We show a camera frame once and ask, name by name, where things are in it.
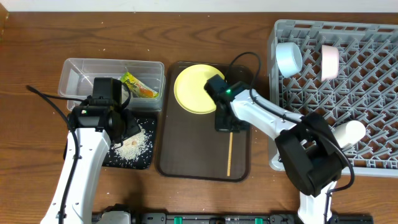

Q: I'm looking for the wooden chopstick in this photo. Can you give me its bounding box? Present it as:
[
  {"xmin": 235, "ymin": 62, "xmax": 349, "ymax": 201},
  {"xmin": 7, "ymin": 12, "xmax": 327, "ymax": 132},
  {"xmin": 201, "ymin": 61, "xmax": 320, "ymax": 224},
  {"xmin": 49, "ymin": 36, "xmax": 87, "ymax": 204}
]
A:
[{"xmin": 227, "ymin": 132, "xmax": 233, "ymax": 177}]

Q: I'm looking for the green snack wrapper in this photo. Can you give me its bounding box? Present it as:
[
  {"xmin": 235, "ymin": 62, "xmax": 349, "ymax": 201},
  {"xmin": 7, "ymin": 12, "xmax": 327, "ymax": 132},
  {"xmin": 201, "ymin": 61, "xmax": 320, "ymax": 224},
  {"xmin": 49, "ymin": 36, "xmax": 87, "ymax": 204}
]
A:
[{"xmin": 120, "ymin": 72, "xmax": 159, "ymax": 98}]

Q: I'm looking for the yellow plate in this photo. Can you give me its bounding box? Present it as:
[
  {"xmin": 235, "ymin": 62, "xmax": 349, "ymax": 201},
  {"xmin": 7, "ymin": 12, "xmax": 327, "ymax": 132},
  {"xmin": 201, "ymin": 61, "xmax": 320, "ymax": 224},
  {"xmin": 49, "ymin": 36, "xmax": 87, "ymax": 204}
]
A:
[{"xmin": 174, "ymin": 64, "xmax": 224, "ymax": 114}]

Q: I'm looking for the blue bowl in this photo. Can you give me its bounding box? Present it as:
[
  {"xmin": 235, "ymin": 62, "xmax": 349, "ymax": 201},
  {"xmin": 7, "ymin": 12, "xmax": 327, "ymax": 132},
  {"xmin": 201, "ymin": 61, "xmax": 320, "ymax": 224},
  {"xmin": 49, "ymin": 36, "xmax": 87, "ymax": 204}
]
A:
[{"xmin": 275, "ymin": 42, "xmax": 303, "ymax": 78}]

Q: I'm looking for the small white cup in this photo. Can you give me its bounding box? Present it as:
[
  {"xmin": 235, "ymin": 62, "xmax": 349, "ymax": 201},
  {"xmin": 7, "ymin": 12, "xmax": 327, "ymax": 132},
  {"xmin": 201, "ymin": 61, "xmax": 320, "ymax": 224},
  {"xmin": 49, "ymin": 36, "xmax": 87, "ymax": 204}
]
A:
[{"xmin": 333, "ymin": 120, "xmax": 366, "ymax": 149}]

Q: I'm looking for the white pink rice bowl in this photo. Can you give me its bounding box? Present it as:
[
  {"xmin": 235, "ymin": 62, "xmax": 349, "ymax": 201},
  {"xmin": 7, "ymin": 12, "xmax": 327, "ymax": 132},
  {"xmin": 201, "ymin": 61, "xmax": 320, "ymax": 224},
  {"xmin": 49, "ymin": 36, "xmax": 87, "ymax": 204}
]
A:
[{"xmin": 321, "ymin": 45, "xmax": 339, "ymax": 82}]

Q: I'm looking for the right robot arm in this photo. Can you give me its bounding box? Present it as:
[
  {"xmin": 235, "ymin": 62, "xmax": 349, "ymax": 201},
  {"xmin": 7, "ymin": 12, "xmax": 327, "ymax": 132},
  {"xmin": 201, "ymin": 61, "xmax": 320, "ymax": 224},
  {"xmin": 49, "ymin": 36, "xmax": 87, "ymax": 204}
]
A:
[{"xmin": 204, "ymin": 75, "xmax": 351, "ymax": 223}]

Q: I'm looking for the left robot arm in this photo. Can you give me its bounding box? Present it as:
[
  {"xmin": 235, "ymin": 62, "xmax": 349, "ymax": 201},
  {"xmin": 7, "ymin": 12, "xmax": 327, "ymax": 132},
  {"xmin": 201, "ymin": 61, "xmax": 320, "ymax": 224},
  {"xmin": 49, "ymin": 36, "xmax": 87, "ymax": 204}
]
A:
[{"xmin": 42, "ymin": 78, "xmax": 141, "ymax": 223}]

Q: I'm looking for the grey dishwasher rack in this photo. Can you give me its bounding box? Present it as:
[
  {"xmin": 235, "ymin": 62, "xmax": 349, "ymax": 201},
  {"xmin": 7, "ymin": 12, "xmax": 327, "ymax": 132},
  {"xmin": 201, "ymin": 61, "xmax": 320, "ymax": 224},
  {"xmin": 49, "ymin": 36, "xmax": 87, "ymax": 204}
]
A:
[{"xmin": 267, "ymin": 20, "xmax": 397, "ymax": 177}]

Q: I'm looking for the pile of rice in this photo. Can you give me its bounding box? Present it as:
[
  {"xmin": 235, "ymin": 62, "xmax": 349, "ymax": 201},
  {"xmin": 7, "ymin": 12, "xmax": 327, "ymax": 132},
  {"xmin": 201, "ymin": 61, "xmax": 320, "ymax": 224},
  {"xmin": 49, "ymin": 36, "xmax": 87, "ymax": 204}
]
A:
[{"xmin": 111, "ymin": 124, "xmax": 150, "ymax": 161}]

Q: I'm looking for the black tray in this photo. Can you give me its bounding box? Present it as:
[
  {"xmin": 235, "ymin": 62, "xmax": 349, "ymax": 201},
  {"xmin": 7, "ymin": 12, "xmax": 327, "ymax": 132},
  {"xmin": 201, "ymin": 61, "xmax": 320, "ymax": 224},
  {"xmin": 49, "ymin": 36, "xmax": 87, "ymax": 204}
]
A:
[{"xmin": 66, "ymin": 106, "xmax": 157, "ymax": 172}]

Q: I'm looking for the clear plastic bin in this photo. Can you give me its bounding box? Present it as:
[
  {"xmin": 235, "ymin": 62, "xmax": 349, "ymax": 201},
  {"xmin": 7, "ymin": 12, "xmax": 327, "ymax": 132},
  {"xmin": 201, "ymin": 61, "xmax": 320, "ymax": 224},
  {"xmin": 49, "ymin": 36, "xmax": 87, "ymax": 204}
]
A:
[{"xmin": 58, "ymin": 58, "xmax": 165, "ymax": 112}]

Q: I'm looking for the brown serving tray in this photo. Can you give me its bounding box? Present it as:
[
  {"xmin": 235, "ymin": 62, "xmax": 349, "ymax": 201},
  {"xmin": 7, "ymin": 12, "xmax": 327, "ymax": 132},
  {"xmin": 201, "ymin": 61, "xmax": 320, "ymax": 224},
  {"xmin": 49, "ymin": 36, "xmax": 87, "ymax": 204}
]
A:
[{"xmin": 155, "ymin": 62, "xmax": 251, "ymax": 182}]

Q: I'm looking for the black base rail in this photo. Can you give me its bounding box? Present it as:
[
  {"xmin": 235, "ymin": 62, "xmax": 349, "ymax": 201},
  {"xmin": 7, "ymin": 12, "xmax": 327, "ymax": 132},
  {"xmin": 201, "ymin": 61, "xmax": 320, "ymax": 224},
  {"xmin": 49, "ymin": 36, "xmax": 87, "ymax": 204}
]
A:
[{"xmin": 91, "ymin": 203, "xmax": 374, "ymax": 224}]

